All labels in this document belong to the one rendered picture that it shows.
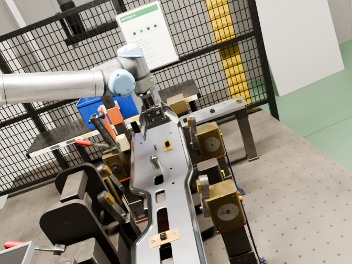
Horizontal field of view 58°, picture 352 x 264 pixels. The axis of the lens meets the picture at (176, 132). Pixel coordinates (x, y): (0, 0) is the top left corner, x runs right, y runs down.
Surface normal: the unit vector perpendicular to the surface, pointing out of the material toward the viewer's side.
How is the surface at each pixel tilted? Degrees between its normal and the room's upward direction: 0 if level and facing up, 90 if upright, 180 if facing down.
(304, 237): 0
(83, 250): 0
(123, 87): 90
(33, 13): 90
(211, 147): 90
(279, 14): 76
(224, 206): 90
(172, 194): 0
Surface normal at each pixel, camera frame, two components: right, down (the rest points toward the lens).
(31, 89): 0.45, 0.22
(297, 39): 0.16, 0.19
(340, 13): 0.24, 0.40
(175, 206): -0.32, -0.83
